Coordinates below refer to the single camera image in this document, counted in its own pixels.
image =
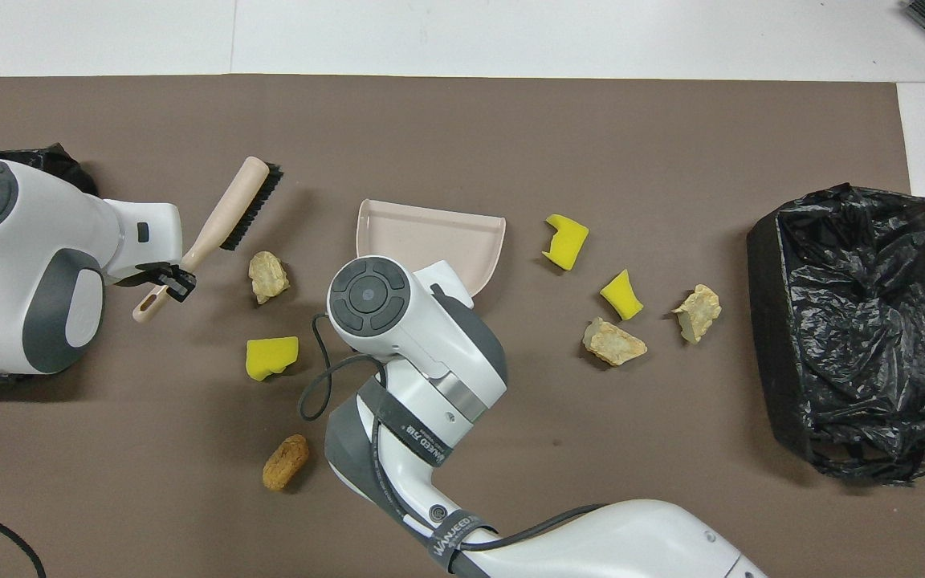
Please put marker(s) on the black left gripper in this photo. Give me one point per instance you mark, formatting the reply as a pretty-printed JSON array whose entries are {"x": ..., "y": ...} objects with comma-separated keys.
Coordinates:
[{"x": 137, "y": 277}]

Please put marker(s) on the beige hand brush black bristles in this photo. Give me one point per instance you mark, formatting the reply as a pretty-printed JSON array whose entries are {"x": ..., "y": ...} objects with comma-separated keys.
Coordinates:
[{"x": 226, "y": 213}]

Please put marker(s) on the beige foam chunk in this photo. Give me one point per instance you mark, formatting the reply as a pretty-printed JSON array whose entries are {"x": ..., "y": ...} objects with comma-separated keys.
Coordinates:
[
  {"x": 613, "y": 343},
  {"x": 699, "y": 311},
  {"x": 268, "y": 274}
]

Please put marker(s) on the chunky yellow sponge piece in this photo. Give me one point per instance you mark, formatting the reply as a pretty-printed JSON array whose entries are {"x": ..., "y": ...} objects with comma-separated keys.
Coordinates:
[{"x": 270, "y": 357}]

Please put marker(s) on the brown bread-like piece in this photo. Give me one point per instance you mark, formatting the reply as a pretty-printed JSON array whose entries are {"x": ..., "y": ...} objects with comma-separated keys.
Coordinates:
[{"x": 284, "y": 463}]

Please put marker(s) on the beige plastic dustpan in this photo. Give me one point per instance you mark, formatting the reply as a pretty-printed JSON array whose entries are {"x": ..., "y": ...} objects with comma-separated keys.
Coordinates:
[{"x": 430, "y": 241}]

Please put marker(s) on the notched yellow-green sponge piece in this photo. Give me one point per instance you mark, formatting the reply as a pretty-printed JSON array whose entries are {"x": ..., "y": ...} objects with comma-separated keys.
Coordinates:
[{"x": 568, "y": 245}]

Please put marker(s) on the small yellow sponge piece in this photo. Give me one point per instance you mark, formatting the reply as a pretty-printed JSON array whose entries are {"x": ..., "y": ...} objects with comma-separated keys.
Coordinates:
[{"x": 621, "y": 295}]

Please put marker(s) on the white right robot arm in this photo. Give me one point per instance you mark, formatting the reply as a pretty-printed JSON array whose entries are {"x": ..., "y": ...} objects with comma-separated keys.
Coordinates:
[{"x": 422, "y": 345}]

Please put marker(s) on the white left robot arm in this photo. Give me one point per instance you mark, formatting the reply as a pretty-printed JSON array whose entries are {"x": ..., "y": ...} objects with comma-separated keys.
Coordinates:
[{"x": 45, "y": 241}]

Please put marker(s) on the black bag lined bin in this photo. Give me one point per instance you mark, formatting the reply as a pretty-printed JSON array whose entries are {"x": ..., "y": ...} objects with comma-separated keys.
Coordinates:
[
  {"x": 61, "y": 160},
  {"x": 872, "y": 321}
]

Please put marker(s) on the brown paper table mat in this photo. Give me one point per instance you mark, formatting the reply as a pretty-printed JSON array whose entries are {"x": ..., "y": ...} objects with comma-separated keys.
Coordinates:
[{"x": 591, "y": 144}]

